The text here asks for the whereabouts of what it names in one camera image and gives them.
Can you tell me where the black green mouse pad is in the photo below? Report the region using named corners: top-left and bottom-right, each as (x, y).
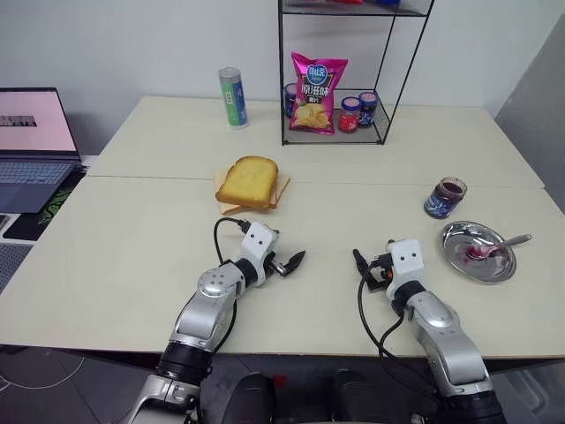
top-left (2, 163), bottom-right (90, 243)

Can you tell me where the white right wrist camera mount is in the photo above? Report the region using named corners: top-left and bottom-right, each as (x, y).
top-left (385, 238), bottom-right (426, 301)

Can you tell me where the round steel plate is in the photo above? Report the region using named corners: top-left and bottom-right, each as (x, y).
top-left (438, 220), bottom-right (517, 285)

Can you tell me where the red lid jar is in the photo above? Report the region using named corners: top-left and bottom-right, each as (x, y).
top-left (338, 96), bottom-right (363, 134)

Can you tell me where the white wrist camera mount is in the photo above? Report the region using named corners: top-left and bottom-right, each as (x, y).
top-left (385, 238), bottom-right (426, 301)
top-left (239, 222), bottom-right (282, 287)

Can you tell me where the grey open laptop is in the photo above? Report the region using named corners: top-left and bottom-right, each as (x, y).
top-left (0, 87), bottom-right (86, 215)

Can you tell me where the metal spoon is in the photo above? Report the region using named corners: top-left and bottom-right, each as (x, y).
top-left (461, 233), bottom-right (533, 261)

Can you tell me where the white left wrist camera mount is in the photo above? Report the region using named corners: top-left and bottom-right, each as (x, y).
top-left (239, 222), bottom-right (282, 287)

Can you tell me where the pink potato chips bag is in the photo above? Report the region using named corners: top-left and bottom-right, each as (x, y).
top-left (289, 50), bottom-right (350, 137)

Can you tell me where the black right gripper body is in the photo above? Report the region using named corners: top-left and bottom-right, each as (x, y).
top-left (365, 254), bottom-right (395, 293)

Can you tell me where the grey partition panel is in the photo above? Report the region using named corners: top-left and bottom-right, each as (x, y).
top-left (493, 15), bottom-right (565, 192)

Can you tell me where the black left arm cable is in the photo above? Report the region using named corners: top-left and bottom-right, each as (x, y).
top-left (213, 216), bottom-right (251, 267)

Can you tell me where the open blue-label jam jar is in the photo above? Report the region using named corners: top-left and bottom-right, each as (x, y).
top-left (424, 176), bottom-right (468, 221)

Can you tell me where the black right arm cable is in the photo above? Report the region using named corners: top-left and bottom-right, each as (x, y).
top-left (358, 269), bottom-right (410, 360)

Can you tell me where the thin white floor cable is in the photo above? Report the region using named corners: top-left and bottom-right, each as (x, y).
top-left (0, 352), bottom-right (86, 393)

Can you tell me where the green blue cylindrical can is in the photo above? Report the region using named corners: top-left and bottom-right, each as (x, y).
top-left (218, 66), bottom-right (251, 131)

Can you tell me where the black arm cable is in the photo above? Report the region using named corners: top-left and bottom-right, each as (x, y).
top-left (358, 269), bottom-right (410, 360)
top-left (213, 216), bottom-right (251, 267)

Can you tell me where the blue lid jar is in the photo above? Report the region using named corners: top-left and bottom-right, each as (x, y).
top-left (358, 91), bottom-right (380, 130)

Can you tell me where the black wire shelf rack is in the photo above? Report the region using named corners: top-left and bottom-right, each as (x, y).
top-left (277, 0), bottom-right (433, 148)

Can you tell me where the blue-lidded blue jar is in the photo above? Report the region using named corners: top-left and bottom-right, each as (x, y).
top-left (283, 82), bottom-right (302, 119)

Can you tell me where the grey textured mat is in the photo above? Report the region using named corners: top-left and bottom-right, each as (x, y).
top-left (0, 242), bottom-right (35, 296)

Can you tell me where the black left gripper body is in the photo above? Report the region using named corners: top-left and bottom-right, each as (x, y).
top-left (264, 249), bottom-right (290, 278)

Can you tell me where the thick golden toast slice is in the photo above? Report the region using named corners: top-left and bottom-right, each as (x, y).
top-left (215, 155), bottom-right (280, 210)

